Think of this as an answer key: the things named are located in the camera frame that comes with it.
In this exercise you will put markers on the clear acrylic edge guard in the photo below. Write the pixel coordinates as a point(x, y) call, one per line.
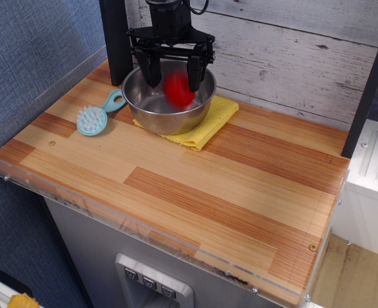
point(253, 205)

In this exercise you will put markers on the white grooved sink unit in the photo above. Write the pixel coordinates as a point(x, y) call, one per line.
point(363, 168)

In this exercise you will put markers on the yellow folded cloth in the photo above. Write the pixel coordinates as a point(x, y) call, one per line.
point(220, 111)

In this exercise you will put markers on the black right vertical post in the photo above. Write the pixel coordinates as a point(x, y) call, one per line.
point(362, 111)

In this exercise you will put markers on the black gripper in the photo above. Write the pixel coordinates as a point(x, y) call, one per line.
point(171, 35)

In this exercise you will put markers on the black vertical post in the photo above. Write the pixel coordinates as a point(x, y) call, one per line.
point(115, 27)
point(362, 111)

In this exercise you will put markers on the black left vertical post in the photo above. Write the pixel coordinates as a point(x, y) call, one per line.
point(115, 27)

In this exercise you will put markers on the silver dispenser button panel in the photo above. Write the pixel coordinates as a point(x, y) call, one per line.
point(145, 286)

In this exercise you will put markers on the yellow object bottom left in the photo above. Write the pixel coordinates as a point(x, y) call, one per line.
point(22, 301)

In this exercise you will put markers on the light blue scrub brush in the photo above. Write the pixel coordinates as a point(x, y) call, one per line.
point(91, 121)

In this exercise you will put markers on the red plastic strawberry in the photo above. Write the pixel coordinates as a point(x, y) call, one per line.
point(177, 91)

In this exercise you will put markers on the grey toy fridge cabinet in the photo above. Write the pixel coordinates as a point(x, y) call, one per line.
point(93, 247)

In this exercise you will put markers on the stainless steel pot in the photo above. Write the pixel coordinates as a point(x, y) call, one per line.
point(155, 113)

